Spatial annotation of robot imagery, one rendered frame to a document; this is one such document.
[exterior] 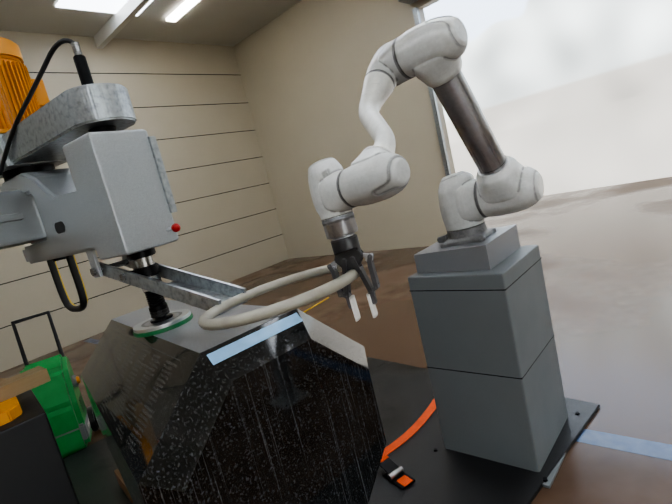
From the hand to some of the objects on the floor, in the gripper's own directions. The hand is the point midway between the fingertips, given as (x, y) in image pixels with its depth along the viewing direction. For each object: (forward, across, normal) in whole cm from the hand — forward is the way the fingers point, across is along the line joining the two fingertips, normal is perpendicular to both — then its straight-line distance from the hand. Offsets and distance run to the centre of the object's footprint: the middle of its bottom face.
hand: (363, 307), depth 123 cm
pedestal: (+81, +157, +27) cm, 178 cm away
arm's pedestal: (+88, -19, -77) cm, 118 cm away
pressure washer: (+70, +248, -74) cm, 269 cm away
